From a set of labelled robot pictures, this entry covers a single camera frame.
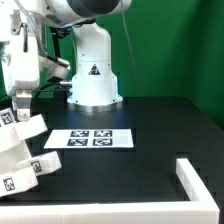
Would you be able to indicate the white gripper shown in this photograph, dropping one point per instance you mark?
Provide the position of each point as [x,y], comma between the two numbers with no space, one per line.
[19,60]

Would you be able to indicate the white chair back frame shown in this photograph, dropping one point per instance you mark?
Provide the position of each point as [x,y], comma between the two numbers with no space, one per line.
[13,134]

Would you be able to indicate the white chair seat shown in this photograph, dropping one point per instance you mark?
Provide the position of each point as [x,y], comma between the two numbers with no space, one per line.
[13,157]

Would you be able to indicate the white tagged cube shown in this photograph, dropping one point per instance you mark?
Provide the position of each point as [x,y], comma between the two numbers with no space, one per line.
[6,117]

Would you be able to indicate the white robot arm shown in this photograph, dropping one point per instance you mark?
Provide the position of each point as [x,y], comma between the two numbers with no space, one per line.
[94,86]

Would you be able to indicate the white U-shaped fence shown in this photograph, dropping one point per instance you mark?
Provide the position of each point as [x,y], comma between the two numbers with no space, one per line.
[200,209]

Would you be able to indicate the black camera stand pole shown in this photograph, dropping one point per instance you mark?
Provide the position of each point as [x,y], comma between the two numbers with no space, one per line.
[62,42]

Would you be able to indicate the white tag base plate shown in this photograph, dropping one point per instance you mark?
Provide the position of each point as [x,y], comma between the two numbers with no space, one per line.
[89,139]

